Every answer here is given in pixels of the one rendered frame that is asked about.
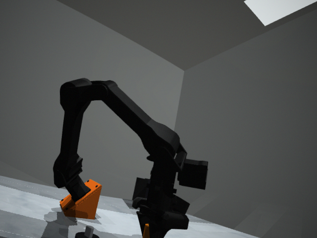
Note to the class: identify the orange knob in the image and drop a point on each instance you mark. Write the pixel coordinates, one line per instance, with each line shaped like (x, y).
(146, 231)

